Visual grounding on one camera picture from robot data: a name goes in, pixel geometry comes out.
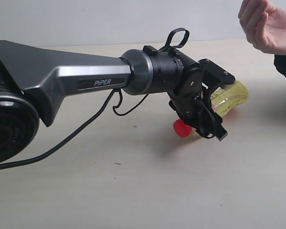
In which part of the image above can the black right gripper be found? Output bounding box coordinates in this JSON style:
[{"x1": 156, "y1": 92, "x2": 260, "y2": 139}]
[{"x1": 168, "y1": 59, "x2": 235, "y2": 141}]

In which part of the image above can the yellow bottle red cap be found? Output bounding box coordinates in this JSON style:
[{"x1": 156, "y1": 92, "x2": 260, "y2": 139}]
[{"x1": 173, "y1": 81, "x2": 249, "y2": 138}]

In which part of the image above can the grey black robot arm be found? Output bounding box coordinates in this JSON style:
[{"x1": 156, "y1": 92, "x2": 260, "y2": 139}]
[{"x1": 0, "y1": 41, "x2": 235, "y2": 169}]

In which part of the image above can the person's open bare hand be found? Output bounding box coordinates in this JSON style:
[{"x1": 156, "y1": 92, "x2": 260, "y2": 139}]
[{"x1": 237, "y1": 0, "x2": 286, "y2": 55}]

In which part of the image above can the thin black wire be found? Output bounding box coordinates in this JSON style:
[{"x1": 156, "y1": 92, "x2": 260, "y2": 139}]
[{"x1": 112, "y1": 28, "x2": 190, "y2": 116}]

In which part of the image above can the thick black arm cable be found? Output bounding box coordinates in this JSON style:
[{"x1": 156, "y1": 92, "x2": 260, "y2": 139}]
[{"x1": 0, "y1": 88, "x2": 123, "y2": 171}]

